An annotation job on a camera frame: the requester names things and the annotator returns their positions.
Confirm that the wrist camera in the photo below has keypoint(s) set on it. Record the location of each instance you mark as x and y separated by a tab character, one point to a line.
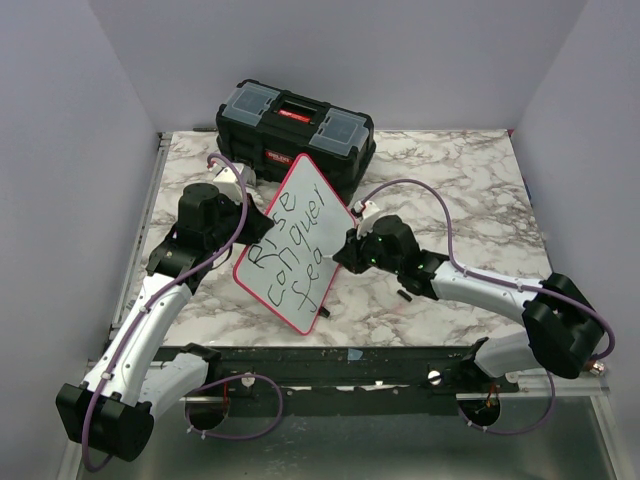
367	213
227	182

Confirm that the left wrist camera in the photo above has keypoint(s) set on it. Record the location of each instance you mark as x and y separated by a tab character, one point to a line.
227	182

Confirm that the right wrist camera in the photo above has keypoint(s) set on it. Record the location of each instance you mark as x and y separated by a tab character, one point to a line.
367	213

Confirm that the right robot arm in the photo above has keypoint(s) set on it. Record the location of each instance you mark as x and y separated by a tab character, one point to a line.
557	332

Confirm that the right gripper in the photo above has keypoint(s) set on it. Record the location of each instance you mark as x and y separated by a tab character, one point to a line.
349	255

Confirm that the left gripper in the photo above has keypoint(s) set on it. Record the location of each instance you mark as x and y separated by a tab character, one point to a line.
257	223

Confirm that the pink framed whiteboard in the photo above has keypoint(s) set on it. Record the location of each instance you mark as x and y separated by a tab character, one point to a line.
285	271

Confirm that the black plastic toolbox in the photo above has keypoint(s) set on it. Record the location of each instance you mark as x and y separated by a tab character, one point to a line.
266	128

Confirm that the black marker cap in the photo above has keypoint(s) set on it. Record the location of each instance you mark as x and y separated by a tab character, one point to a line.
406	296

